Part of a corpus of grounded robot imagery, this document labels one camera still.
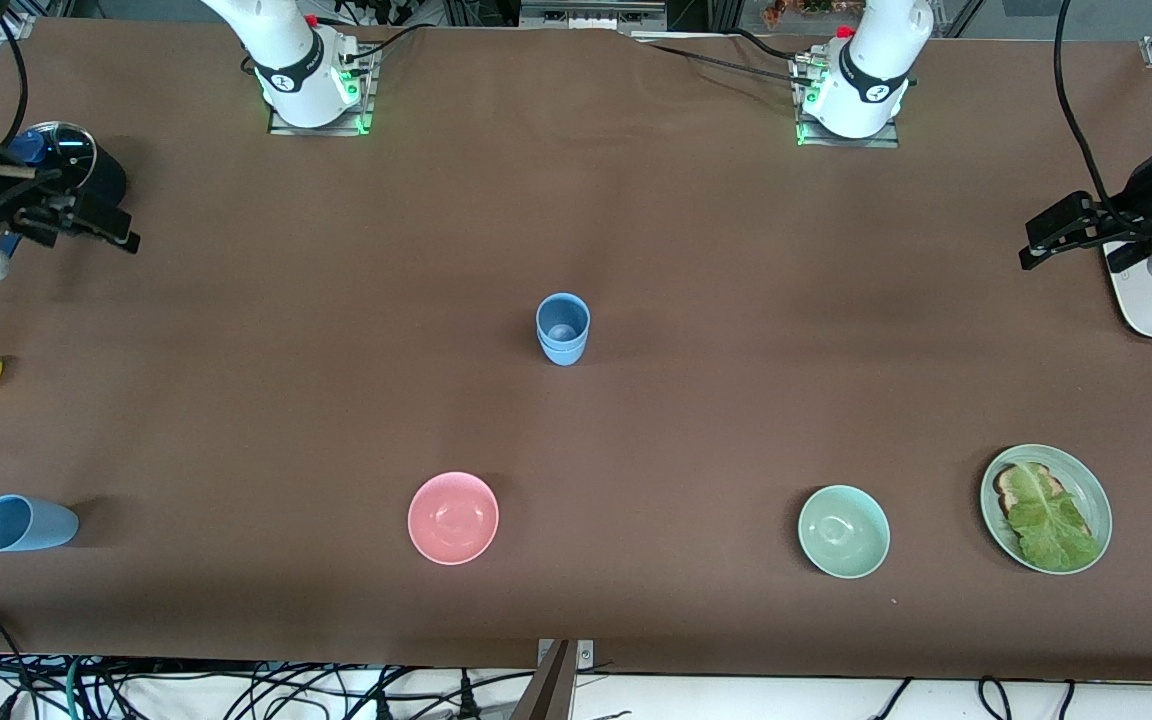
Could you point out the pale green bowl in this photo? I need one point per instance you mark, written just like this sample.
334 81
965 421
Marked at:
844 532

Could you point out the toast slice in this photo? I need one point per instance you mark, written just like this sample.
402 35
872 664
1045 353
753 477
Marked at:
1008 488

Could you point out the green lettuce leaf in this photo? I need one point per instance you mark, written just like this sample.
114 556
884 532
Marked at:
1051 530

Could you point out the dark blue pot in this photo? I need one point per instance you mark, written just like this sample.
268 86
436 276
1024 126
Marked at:
111 180

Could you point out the pink bowl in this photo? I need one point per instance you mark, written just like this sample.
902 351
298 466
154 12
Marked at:
453 518

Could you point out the artificial flowers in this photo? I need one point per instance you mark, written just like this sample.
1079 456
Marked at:
786 12

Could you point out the small metal bracket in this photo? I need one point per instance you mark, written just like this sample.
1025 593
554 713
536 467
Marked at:
586 655

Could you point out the pale green plate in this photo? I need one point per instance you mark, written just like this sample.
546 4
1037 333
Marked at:
1091 490

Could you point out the grey metal box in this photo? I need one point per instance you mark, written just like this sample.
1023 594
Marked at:
591 15

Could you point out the glass pot lid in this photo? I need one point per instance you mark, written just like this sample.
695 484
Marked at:
71 155

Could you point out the dark slanted bar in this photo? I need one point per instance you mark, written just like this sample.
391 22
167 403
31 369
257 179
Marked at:
546 695

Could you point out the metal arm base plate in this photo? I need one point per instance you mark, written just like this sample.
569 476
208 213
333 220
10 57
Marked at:
886 142
286 130

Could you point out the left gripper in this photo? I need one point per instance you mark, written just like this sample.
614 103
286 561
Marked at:
1122 222

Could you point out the blue plastic cup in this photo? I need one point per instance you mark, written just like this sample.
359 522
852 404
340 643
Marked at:
563 315
563 356
36 525

